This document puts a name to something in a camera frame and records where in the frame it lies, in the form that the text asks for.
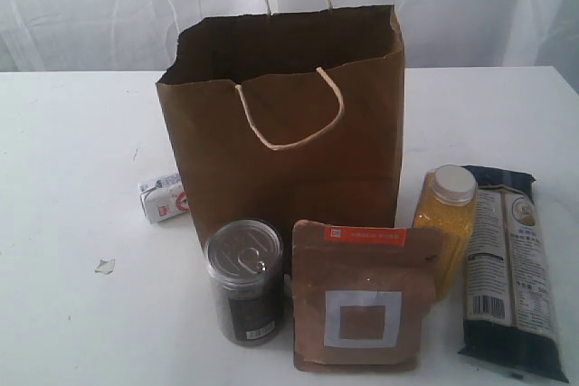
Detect small white plastic piece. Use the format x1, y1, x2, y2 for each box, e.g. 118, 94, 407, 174
284, 274, 293, 297

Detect brown paper shopping bag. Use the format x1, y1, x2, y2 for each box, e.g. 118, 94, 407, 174
157, 5, 404, 244

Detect yellow millet plastic bottle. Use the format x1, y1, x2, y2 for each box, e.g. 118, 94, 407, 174
413, 165, 477, 302

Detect brown kraft stand-up pouch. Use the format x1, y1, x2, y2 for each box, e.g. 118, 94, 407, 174
291, 220, 444, 372

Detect white backdrop curtain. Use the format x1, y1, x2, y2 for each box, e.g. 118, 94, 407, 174
0, 0, 579, 74

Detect small blue white milk carton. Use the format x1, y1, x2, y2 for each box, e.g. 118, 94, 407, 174
138, 173, 189, 224

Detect clear can dark grains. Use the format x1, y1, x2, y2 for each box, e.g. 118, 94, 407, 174
204, 219, 285, 346

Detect small torn label scrap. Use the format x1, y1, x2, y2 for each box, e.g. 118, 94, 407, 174
94, 259, 116, 276

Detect dark blue noodle packet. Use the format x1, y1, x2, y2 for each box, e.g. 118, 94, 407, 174
460, 165, 568, 382

